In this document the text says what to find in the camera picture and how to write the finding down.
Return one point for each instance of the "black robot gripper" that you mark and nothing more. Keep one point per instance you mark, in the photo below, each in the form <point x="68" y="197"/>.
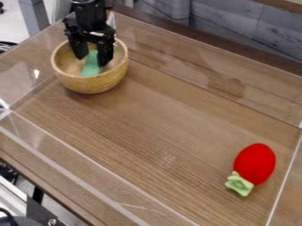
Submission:
<point x="89" y="27"/>

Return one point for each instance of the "green rectangular stick block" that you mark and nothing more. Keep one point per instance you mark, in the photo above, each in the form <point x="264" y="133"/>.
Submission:
<point x="92" y="68"/>

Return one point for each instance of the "brown wooden bowl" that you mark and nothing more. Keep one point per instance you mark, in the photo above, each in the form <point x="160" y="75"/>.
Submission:
<point x="69" y="68"/>

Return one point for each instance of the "clear acrylic tray walls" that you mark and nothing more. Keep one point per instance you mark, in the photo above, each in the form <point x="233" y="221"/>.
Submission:
<point x="141" y="155"/>

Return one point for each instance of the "black table leg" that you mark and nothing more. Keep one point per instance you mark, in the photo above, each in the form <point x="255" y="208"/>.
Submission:
<point x="38" y="196"/>

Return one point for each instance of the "red plush strawberry toy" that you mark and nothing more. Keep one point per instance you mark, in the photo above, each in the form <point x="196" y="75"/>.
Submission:
<point x="255" y="166"/>

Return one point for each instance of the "black bracket with bolt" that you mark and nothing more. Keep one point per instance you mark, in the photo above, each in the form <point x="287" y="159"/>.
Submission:
<point x="38" y="213"/>

